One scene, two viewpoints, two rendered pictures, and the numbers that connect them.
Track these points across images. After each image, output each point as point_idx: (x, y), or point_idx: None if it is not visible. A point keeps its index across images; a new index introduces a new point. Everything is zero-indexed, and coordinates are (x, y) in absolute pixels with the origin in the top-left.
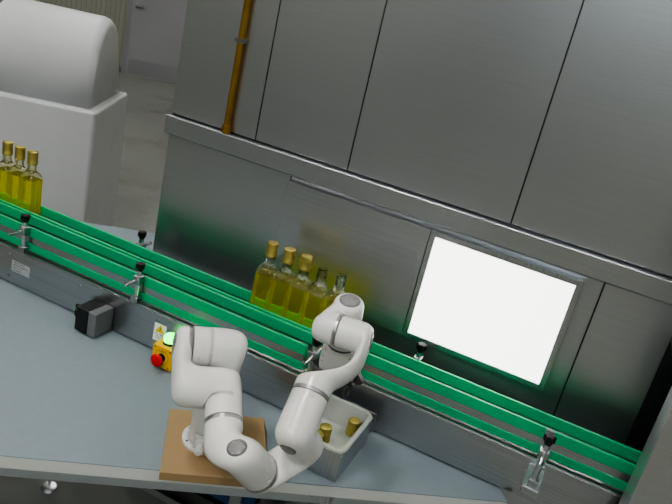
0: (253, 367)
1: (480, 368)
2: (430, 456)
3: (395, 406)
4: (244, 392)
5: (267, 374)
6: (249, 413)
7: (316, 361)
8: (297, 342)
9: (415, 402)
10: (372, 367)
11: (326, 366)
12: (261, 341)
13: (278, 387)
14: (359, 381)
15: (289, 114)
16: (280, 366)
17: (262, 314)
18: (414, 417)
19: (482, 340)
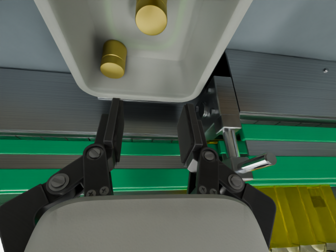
0: (319, 97)
1: (15, 194)
2: (3, 67)
3: (67, 120)
4: (304, 57)
5: (293, 94)
6: (314, 8)
7: (262, 212)
8: (274, 178)
9: (39, 137)
10: (124, 166)
11: (221, 247)
12: (327, 147)
13: (265, 80)
14: (16, 217)
15: None
16: (281, 117)
17: (319, 181)
18: (29, 114)
19: (0, 245)
